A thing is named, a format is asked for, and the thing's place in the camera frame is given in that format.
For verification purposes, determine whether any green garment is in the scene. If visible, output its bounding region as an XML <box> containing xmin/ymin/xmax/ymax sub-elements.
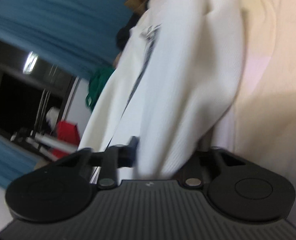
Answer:
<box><xmin>85</xmin><ymin>66</ymin><xmax>116</xmax><ymax>111</ymax></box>

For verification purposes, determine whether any white striped knit garment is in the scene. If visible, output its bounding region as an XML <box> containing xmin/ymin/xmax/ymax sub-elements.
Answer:
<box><xmin>77</xmin><ymin>0</ymin><xmax>246</xmax><ymax>183</ymax></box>

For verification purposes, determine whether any red garment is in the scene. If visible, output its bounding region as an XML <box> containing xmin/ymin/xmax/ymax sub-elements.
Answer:
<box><xmin>52</xmin><ymin>121</ymin><xmax>81</xmax><ymax>158</ymax></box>

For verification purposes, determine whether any garment steamer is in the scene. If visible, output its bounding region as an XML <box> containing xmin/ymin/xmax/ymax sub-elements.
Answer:
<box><xmin>12</xmin><ymin>90</ymin><xmax>78</xmax><ymax>161</ymax></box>

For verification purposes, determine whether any pastel bed blanket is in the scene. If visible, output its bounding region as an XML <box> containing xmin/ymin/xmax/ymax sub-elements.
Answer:
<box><xmin>200</xmin><ymin>0</ymin><xmax>296</xmax><ymax>178</ymax></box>

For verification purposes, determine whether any blue curtain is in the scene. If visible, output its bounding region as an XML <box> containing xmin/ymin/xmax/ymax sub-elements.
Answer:
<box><xmin>0</xmin><ymin>0</ymin><xmax>149</xmax><ymax>80</ymax></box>
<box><xmin>0</xmin><ymin>132</ymin><xmax>40</xmax><ymax>183</ymax></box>

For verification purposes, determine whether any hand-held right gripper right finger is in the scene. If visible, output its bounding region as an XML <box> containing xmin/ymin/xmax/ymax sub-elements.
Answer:
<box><xmin>182</xmin><ymin>146</ymin><xmax>246</xmax><ymax>188</ymax></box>

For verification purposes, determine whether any dark framed window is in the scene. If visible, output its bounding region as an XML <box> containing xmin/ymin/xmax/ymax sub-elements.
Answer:
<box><xmin>0</xmin><ymin>36</ymin><xmax>80</xmax><ymax>143</ymax></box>

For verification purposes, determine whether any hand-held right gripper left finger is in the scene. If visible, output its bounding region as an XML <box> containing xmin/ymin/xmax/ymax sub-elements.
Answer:
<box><xmin>78</xmin><ymin>136</ymin><xmax>139</xmax><ymax>189</ymax></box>

